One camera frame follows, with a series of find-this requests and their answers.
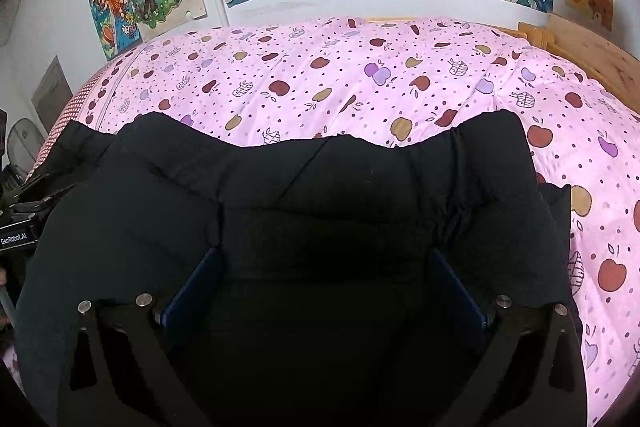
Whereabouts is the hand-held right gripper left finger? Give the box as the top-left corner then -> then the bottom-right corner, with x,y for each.
57,248 -> 224,427

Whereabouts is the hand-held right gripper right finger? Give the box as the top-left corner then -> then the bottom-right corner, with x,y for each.
430,249 -> 587,427

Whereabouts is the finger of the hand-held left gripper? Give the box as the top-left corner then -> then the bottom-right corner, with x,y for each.
9,191 -> 76,215
20,174 -> 70,196

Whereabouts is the dark padded jacket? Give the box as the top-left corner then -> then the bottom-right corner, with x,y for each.
15,109 -> 588,427

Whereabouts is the round mesh fan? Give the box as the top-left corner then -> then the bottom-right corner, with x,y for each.
4,118 -> 49,180

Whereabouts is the red white checked bed sheet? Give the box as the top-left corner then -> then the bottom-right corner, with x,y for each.
24,61 -> 110,180

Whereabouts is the blue cartoon children poster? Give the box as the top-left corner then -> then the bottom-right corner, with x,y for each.
86,0 -> 138,61

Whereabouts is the wooden bed headboard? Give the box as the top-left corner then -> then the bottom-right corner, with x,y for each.
517,13 -> 640,120

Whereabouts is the grey wall panel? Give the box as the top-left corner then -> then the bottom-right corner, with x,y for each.
31,56 -> 74,134

